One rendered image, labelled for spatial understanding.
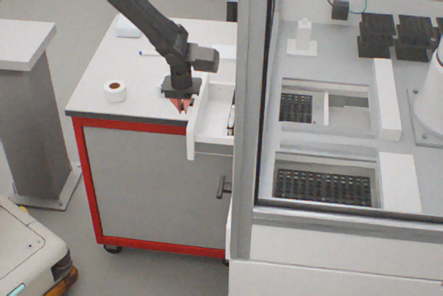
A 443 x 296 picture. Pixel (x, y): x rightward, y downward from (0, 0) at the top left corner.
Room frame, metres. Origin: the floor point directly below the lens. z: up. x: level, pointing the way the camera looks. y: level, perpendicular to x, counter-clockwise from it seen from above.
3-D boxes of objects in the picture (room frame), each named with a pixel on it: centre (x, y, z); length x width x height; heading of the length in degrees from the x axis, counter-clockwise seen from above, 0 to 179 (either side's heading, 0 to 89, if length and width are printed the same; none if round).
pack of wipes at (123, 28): (1.97, 0.32, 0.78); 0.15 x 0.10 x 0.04; 177
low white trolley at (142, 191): (1.73, 0.15, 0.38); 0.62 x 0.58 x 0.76; 172
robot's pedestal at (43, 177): (1.89, 0.78, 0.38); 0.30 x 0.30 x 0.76; 82
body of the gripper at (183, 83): (1.27, 0.09, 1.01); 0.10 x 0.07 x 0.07; 83
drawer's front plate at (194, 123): (1.30, 0.04, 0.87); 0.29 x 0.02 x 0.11; 172
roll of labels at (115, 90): (1.53, 0.32, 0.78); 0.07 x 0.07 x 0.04
